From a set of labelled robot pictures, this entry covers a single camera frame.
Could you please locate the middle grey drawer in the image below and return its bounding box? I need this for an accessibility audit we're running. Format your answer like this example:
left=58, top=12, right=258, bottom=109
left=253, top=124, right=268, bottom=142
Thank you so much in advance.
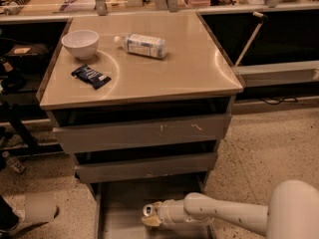
left=75, top=152, right=217, bottom=183

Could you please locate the clear plastic water bottle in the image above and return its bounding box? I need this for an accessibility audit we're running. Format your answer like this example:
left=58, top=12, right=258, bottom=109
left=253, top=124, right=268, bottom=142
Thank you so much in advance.
left=114, top=33, right=166, bottom=59

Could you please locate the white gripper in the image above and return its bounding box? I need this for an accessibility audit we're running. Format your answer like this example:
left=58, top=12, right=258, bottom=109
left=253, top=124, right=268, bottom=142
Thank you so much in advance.
left=142, top=199, right=210, bottom=227

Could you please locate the dark blue snack packet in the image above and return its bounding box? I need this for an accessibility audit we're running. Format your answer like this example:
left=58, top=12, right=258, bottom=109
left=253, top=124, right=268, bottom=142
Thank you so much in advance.
left=71, top=64, right=112, bottom=90

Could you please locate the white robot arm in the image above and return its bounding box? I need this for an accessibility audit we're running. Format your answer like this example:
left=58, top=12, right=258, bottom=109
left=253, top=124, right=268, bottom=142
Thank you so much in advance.
left=142, top=180, right=319, bottom=239

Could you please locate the silver redbull can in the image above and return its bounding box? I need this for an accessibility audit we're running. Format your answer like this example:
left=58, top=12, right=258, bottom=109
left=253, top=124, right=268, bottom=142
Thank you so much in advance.
left=143, top=204, right=156, bottom=217

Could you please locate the black bag on shelf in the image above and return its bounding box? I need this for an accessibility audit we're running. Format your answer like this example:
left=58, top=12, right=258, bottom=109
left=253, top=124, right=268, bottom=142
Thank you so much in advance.
left=4, top=43, right=50, bottom=74

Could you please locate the white sneaker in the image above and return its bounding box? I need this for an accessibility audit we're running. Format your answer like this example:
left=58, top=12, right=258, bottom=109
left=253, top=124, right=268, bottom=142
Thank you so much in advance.
left=0, top=204, right=59, bottom=238

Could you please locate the top grey drawer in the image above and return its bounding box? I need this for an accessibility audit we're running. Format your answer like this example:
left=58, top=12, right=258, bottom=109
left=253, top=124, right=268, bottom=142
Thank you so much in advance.
left=53, top=114, right=231, bottom=153

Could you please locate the grey drawer cabinet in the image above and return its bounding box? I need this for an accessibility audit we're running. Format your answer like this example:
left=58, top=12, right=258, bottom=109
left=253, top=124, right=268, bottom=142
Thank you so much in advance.
left=36, top=11, right=246, bottom=239

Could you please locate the white ceramic bowl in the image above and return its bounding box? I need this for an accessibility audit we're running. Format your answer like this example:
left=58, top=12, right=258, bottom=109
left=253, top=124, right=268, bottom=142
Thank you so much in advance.
left=62, top=30, right=100, bottom=60

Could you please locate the black stand leg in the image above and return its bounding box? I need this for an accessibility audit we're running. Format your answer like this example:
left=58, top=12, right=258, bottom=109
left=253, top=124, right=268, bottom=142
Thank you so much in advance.
left=1, top=102, right=38, bottom=148

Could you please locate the black cable on floor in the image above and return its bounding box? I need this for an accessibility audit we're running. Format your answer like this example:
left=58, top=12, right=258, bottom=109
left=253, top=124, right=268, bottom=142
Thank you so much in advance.
left=258, top=97, right=299, bottom=106

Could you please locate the small bottle on floor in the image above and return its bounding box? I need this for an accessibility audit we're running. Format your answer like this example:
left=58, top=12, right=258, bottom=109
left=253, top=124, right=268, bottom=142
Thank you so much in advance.
left=2, top=151, right=25, bottom=174

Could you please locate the bottom grey open drawer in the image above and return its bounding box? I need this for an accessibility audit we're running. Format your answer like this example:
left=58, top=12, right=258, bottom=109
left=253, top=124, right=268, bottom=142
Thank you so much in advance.
left=94, top=174, right=216, bottom=239

